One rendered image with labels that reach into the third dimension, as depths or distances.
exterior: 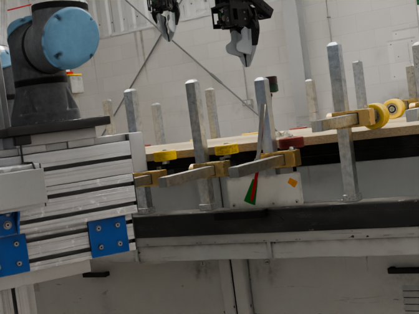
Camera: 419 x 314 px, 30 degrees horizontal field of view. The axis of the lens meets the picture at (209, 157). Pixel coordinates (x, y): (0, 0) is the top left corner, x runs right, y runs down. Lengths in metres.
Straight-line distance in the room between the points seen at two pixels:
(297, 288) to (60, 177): 1.28
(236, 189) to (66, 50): 1.07
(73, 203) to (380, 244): 1.03
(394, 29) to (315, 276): 7.33
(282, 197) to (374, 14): 7.64
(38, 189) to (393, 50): 8.51
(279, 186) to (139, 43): 9.52
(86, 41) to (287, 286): 1.45
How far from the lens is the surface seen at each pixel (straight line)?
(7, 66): 2.22
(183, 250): 2.69
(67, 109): 1.72
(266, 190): 2.46
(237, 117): 10.91
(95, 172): 1.74
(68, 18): 1.60
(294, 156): 2.41
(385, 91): 9.93
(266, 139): 2.45
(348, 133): 2.35
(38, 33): 1.63
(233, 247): 2.59
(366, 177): 2.57
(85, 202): 1.73
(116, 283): 3.17
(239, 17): 1.88
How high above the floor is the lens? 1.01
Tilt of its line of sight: 3 degrees down
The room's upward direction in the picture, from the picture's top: 7 degrees counter-clockwise
